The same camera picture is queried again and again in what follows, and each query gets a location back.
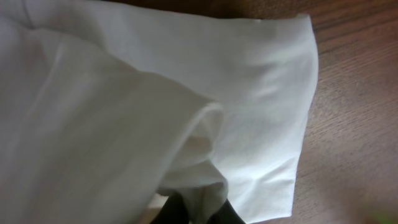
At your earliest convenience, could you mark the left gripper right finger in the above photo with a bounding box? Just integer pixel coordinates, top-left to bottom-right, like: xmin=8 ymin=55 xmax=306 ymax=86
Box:
xmin=208 ymin=200 xmax=246 ymax=224

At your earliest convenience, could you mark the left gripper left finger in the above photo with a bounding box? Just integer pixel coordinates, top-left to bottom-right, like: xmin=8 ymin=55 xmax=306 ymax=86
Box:
xmin=150 ymin=194 xmax=190 ymax=224

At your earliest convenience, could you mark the white t-shirt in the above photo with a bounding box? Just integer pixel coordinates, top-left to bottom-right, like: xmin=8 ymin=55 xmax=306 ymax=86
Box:
xmin=1 ymin=1 xmax=318 ymax=223

